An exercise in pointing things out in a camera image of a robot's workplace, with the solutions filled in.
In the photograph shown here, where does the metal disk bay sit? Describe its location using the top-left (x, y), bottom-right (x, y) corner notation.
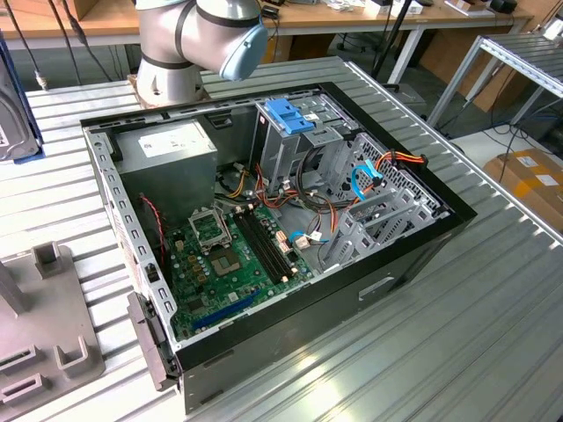
top-left (318, 131), bottom-right (452, 273)

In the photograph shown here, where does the wooden desk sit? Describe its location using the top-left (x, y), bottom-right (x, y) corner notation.
top-left (0, 0), bottom-right (536, 85)

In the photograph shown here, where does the CPU socket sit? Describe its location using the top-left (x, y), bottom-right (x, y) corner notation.
top-left (208, 246), bottom-right (243, 280)

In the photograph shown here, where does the hard disk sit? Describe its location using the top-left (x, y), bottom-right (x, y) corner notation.
top-left (0, 30), bottom-right (45, 164)

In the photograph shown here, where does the multicolour wire bundle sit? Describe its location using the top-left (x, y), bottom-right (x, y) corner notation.
top-left (252, 162), bottom-right (353, 236)

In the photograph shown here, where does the metal socket cover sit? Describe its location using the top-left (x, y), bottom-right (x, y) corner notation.
top-left (187, 205), bottom-right (233, 254)

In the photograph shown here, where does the grey power supply unit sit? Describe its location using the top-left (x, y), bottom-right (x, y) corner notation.
top-left (109, 118), bottom-right (220, 229)

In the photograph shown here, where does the green motherboard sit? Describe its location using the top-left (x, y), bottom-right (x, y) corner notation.
top-left (166, 204), bottom-right (316, 342)

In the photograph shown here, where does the thin light blue wire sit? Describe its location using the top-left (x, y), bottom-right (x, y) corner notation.
top-left (288, 229), bottom-right (331, 245)

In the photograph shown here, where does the yellow black wire bundle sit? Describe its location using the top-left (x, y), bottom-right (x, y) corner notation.
top-left (217, 162), bottom-right (250, 200)

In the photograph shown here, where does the black sleeved cable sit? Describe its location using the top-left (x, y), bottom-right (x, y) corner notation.
top-left (295, 143), bottom-right (351, 215)

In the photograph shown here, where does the grey parts rack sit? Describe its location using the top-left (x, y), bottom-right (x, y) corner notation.
top-left (0, 240), bottom-right (107, 418)

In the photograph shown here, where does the aluminium frame table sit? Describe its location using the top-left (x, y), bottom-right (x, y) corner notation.
top-left (426, 33), bottom-right (563, 129)

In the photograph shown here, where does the grey metal drive cage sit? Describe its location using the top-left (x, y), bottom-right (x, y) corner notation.
top-left (250, 91), bottom-right (360, 199)

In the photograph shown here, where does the large brown cardboard box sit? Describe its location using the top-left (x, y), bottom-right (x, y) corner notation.
top-left (420, 28), bottom-right (536, 114)

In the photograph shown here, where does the blue expansion slot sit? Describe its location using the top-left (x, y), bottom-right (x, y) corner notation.
top-left (192, 288), bottom-right (261, 331)

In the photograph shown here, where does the black RAM slot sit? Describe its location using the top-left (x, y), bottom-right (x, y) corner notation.
top-left (253, 206), bottom-right (303, 274)
top-left (241, 209), bottom-right (290, 281)
top-left (234, 211), bottom-right (285, 285)
top-left (248, 207), bottom-right (296, 278)

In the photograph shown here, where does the cardboard box with labels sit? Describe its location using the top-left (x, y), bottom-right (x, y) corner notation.
top-left (482, 148), bottom-right (563, 221)

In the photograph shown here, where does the black open PC case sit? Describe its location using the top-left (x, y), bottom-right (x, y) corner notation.
top-left (78, 81), bottom-right (479, 417)

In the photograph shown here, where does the blue plastic drive latch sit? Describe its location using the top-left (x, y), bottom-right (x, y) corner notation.
top-left (265, 98), bottom-right (316, 136)

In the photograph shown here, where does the black tripod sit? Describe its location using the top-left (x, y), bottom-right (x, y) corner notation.
top-left (371, 0), bottom-right (417, 87)

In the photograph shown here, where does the red black twisted wire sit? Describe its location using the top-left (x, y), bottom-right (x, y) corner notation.
top-left (139, 194), bottom-right (168, 267)

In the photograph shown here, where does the blue data wire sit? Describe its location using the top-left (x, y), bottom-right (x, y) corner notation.
top-left (351, 158), bottom-right (386, 203)

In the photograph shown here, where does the orange red power wire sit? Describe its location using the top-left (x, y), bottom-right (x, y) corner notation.
top-left (373, 149), bottom-right (428, 186)

